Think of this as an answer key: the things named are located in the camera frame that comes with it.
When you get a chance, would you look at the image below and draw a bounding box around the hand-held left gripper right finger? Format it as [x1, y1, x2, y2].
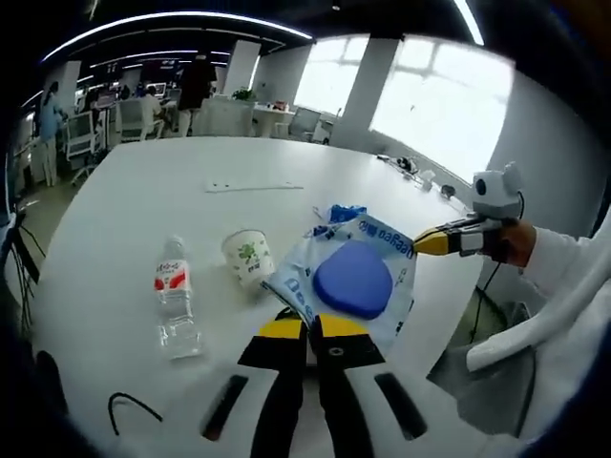
[310, 313, 474, 458]

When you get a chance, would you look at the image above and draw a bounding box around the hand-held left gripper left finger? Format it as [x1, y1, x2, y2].
[142, 317, 306, 458]

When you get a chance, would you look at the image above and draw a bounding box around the bagged blue disc item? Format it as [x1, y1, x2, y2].
[261, 213, 419, 355]

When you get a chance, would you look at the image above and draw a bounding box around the blue packet item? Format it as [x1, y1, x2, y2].
[312, 203, 369, 226]

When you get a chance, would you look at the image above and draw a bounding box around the paper cup item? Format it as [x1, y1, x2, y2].
[220, 228, 277, 302]

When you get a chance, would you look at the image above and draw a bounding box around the clear water bottle item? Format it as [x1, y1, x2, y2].
[152, 235, 205, 362]

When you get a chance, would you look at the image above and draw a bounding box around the white tabletop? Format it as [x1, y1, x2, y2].
[28, 135, 484, 458]

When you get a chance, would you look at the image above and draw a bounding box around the person's right hand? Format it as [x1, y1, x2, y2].
[491, 219, 538, 268]

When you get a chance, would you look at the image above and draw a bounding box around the large window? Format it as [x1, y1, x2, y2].
[369, 40, 516, 186]
[292, 36, 371, 119]

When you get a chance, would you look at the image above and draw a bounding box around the person's white coat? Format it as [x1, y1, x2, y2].
[466, 233, 611, 452]

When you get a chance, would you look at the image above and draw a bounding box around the grey mesh office chair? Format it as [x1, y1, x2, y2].
[287, 107, 320, 143]

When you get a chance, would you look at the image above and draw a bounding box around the white power strip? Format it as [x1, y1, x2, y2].
[203, 177, 306, 195]

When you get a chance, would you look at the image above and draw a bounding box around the white office chair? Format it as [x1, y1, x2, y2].
[116, 99, 158, 143]
[65, 114, 98, 181]
[197, 97, 255, 138]

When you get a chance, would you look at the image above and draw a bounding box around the curved ceiling light strip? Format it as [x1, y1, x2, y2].
[40, 11, 315, 64]

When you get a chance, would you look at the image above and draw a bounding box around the black cable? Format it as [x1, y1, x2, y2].
[107, 391, 164, 437]
[469, 260, 505, 345]

